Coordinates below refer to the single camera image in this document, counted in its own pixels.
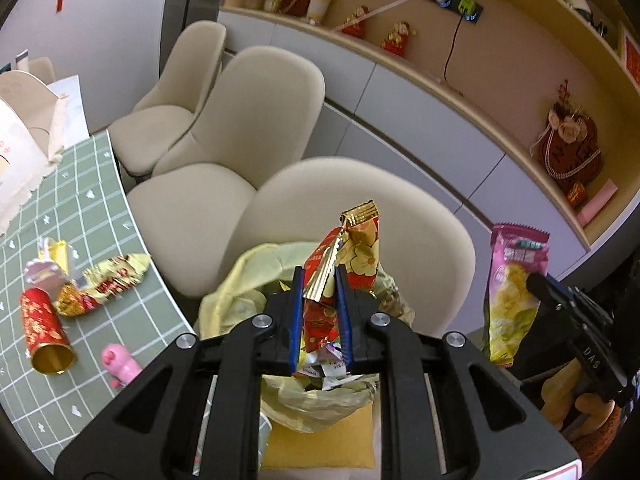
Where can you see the cartoon print tissue packet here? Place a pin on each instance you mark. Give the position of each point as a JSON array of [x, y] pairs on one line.
[[45, 275]]

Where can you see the small red box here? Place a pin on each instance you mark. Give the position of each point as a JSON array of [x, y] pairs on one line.
[[577, 195]]

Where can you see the flower print red gold wrapper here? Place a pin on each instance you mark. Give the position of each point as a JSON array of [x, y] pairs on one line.
[[362, 245]]

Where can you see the brown beaded flower bag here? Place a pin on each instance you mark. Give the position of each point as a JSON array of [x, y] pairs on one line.
[[570, 145]]

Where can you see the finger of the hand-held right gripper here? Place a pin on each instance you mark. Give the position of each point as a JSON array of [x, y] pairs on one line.
[[575, 317]]

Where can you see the cream paper cup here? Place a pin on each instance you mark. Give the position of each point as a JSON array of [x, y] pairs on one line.
[[319, 4]]

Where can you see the beige chair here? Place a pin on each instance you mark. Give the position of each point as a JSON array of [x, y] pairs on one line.
[[260, 120], [400, 210], [190, 75]]

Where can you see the red figurine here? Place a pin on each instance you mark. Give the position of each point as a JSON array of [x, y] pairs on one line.
[[399, 39], [356, 21]]

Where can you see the pink caterpillar toy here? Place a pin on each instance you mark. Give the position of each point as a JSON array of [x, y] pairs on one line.
[[120, 362]]

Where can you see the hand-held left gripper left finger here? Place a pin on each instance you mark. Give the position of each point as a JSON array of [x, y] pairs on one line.
[[298, 310]]

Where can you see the white side table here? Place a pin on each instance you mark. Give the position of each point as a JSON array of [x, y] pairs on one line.
[[70, 105]]

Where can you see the red picture frame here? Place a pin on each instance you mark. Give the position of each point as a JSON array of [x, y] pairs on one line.
[[631, 55]]

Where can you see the green checked tablecloth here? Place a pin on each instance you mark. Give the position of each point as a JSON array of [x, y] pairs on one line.
[[90, 185]]

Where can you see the white paper bag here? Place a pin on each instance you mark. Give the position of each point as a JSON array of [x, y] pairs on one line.
[[25, 125]]

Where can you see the red gold paper tube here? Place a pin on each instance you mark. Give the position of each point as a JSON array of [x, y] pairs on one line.
[[42, 327]]

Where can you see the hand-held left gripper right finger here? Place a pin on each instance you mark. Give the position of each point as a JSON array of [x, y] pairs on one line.
[[342, 310]]

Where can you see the crumpled red gold candy wrapper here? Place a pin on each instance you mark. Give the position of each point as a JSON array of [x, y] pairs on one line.
[[107, 280]]

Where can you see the pink chips packet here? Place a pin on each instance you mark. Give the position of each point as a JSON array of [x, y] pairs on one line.
[[510, 285]]

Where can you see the yellow white wrapper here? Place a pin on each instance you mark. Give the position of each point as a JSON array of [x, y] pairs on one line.
[[59, 252]]

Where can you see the flat pink box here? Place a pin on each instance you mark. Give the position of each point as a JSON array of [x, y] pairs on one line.
[[597, 202]]

